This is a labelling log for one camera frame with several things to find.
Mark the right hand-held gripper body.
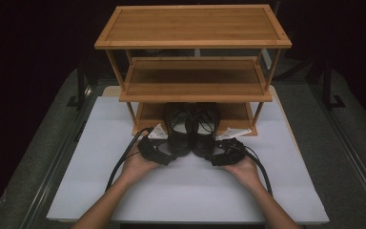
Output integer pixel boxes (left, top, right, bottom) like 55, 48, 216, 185
209, 127, 253, 167

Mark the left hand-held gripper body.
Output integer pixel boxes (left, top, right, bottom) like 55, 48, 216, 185
136, 123, 173, 167

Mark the black leather lace-up shoe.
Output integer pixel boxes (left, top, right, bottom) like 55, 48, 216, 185
192, 102, 221, 158
163, 102, 195, 157

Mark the three-tier wooden shoe rack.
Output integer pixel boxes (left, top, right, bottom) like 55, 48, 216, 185
93, 4, 293, 137

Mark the person's left hand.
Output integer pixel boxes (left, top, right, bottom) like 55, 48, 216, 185
120, 144, 162, 186

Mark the person's right hand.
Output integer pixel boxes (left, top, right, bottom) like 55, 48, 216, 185
220, 155, 264, 193

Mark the white table cover sheet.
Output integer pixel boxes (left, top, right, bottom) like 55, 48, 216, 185
46, 95, 330, 225

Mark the black metal stand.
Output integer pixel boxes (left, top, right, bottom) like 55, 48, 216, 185
66, 59, 92, 111
321, 59, 347, 111

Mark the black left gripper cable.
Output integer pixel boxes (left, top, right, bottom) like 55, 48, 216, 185
105, 126, 155, 193

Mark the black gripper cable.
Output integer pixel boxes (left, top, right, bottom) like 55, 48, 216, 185
243, 148, 274, 197
105, 126, 155, 193

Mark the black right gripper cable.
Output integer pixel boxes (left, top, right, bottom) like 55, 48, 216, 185
243, 148, 274, 197

